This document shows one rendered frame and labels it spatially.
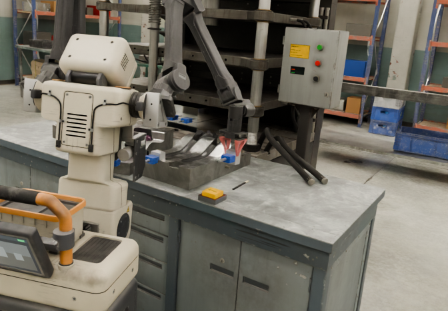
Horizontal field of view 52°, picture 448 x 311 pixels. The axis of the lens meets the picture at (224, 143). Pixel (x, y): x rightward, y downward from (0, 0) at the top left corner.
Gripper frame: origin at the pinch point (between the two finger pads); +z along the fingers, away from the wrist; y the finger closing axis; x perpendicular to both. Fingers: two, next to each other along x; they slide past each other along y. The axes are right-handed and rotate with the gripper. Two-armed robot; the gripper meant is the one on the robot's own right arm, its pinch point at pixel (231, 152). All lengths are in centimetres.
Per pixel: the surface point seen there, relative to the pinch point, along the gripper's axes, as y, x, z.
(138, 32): 678, -647, -38
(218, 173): 10.4, -7.2, 12.7
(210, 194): -3.6, 18.7, 12.1
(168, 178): 20.8, 14.2, 12.7
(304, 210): -34.1, 0.0, 15.3
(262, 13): 24, -56, -59
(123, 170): 41.9, 19.1, 13.5
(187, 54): 77, -65, -34
